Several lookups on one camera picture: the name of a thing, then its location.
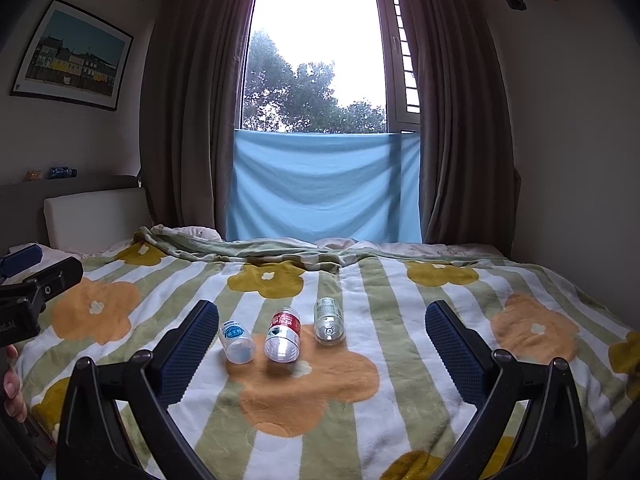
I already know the framed picture of houses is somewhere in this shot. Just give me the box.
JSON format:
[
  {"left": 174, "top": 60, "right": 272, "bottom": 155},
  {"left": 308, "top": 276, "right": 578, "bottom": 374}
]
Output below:
[{"left": 10, "top": 0, "right": 135, "bottom": 112}]

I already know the white headboard cushion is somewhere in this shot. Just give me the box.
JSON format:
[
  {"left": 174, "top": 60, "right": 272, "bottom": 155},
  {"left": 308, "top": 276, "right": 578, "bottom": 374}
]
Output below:
[{"left": 43, "top": 187, "right": 154, "bottom": 252}]

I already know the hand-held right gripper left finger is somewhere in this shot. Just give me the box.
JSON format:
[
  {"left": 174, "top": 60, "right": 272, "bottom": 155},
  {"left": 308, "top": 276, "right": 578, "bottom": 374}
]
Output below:
[{"left": 56, "top": 300, "right": 221, "bottom": 480}]

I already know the green striped crumpled blanket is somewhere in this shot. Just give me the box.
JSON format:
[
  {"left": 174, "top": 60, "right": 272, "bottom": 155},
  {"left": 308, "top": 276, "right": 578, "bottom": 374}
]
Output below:
[{"left": 132, "top": 225, "right": 506, "bottom": 275}]

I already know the brown curtain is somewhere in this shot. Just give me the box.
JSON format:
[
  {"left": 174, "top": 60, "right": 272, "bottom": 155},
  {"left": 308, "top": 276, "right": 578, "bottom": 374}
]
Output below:
[
  {"left": 397, "top": 0, "right": 517, "bottom": 257},
  {"left": 140, "top": 0, "right": 259, "bottom": 243}
]

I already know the person's left hand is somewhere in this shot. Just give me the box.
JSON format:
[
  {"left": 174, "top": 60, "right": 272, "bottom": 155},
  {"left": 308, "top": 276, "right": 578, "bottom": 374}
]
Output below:
[{"left": 0, "top": 345, "right": 29, "bottom": 423}]

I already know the flower print blanket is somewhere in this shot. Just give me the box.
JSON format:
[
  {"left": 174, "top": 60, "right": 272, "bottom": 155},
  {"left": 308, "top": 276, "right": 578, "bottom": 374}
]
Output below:
[{"left": 15, "top": 240, "right": 640, "bottom": 480}]

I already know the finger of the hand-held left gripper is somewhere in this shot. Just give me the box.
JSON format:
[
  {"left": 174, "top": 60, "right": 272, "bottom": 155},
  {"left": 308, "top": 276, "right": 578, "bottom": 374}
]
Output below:
[{"left": 0, "top": 242, "right": 44, "bottom": 277}]

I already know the red label plastic bottle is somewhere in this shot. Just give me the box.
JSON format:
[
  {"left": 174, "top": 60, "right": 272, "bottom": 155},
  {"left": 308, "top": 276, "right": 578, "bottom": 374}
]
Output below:
[{"left": 263, "top": 307, "right": 302, "bottom": 363}]

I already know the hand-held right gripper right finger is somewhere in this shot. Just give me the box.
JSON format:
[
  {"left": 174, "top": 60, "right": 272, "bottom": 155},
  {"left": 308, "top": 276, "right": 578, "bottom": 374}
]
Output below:
[{"left": 425, "top": 300, "right": 588, "bottom": 480}]

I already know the blue label plastic bottle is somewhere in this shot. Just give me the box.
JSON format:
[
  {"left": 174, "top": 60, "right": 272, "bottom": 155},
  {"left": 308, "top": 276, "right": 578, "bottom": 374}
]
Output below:
[{"left": 219, "top": 320, "right": 257, "bottom": 365}]

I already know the green label plastic bottle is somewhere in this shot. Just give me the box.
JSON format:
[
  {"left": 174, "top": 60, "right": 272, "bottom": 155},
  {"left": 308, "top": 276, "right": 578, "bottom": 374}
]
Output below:
[{"left": 313, "top": 297, "right": 347, "bottom": 346}]

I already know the light blue hanging cloth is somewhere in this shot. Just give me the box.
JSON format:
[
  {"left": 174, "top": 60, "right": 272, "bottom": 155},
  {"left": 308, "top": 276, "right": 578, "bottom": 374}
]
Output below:
[{"left": 226, "top": 129, "right": 423, "bottom": 244}]

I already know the window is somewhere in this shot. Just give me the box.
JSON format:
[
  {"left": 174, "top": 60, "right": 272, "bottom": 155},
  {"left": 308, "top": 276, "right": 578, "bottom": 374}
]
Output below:
[{"left": 239, "top": 0, "right": 422, "bottom": 136}]

